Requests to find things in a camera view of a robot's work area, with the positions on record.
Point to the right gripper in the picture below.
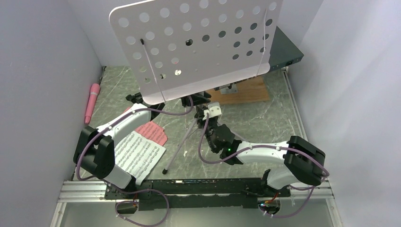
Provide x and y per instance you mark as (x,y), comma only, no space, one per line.
(200,116)

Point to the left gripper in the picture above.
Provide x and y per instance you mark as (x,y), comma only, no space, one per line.
(201,98)

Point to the lilac perforated music stand desk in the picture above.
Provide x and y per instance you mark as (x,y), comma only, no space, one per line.
(217,42)

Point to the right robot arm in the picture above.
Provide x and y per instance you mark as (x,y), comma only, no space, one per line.
(297,159)

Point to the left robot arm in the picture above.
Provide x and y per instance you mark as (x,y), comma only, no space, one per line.
(95,156)

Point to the wooden board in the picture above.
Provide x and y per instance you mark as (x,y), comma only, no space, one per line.
(249,91)

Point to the pink sheet music page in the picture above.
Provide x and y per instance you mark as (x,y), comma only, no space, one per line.
(150,131)

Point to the black microphone desk stand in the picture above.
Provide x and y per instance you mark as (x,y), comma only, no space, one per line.
(135,98)

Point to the white sheet music page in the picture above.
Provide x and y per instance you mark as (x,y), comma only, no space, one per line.
(138,156)

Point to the dark teal rack unit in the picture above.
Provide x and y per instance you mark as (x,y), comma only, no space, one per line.
(283,52)

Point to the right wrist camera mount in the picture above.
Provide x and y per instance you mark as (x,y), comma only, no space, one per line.
(212,110)

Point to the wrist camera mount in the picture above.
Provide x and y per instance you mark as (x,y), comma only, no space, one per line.
(176,71)
(212,110)

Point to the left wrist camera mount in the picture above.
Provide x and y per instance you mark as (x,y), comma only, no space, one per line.
(176,71)

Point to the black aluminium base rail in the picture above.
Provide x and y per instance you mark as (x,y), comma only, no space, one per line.
(193,193)

